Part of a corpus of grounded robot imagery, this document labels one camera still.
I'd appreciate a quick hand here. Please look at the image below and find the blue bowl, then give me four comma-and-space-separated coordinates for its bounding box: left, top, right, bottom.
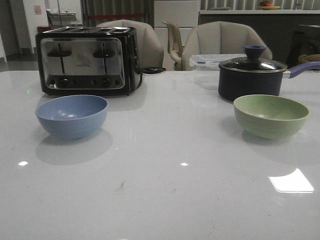
35, 94, 108, 139

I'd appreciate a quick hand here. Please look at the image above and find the green bowl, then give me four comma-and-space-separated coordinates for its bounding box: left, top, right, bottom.
233, 94, 310, 140

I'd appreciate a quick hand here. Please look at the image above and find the beige armchair left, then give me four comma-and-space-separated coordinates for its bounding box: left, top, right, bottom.
97, 19, 164, 68

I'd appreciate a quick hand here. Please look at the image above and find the beige armchair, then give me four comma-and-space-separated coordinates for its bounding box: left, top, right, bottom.
97, 19, 164, 68
182, 21, 267, 71

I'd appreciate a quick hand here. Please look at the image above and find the clear plastic food container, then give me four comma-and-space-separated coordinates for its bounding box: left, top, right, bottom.
189, 53, 246, 90

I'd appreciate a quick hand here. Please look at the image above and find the cream office chair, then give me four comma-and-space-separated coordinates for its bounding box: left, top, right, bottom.
162, 21, 184, 71

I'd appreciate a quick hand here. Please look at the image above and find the dark blue saucepan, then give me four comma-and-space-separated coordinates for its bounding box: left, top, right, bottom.
218, 61, 320, 102

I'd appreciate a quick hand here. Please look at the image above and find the black and steel toaster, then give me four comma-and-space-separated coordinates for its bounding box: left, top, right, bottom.
35, 26, 142, 96

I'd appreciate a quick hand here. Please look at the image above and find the beige armchair right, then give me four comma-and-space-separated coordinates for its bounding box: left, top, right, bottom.
182, 21, 267, 71

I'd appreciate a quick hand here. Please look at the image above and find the white cabinet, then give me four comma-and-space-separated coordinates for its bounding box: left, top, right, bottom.
153, 0, 201, 71

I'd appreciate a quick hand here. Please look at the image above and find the glass pot lid blue knob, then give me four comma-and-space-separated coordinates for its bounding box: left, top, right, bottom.
219, 45, 287, 73

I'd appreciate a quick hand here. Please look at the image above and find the red bin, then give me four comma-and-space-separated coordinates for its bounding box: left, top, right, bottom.
37, 25, 52, 33

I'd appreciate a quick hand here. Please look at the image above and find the fruit plate on counter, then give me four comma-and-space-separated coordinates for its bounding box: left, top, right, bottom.
257, 0, 281, 10

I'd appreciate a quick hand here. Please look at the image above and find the dark kitchen counter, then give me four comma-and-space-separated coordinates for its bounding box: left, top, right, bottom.
198, 9, 320, 62

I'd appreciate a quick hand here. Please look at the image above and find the black toaster power cable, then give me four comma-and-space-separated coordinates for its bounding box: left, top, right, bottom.
136, 66, 167, 89

